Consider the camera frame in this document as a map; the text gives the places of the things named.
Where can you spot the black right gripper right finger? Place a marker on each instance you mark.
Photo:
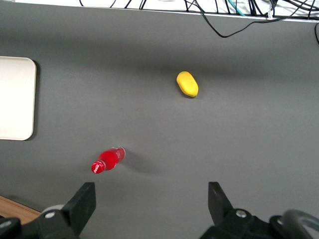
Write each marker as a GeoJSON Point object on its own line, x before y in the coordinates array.
{"type": "Point", "coordinates": [220, 211]}

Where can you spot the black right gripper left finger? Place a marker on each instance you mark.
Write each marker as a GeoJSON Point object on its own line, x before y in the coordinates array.
{"type": "Point", "coordinates": [82, 206]}

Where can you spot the cream rectangular tray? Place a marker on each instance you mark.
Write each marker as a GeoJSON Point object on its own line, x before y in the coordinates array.
{"type": "Point", "coordinates": [15, 98]}

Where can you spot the red plastic drink bottle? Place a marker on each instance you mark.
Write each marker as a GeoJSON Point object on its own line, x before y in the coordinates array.
{"type": "Point", "coordinates": [108, 160]}

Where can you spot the wooden drawer cabinet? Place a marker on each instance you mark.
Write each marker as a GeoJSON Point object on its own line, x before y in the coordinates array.
{"type": "Point", "coordinates": [15, 210]}

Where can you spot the yellow lemon toy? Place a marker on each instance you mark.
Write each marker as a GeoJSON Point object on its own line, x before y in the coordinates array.
{"type": "Point", "coordinates": [187, 83]}

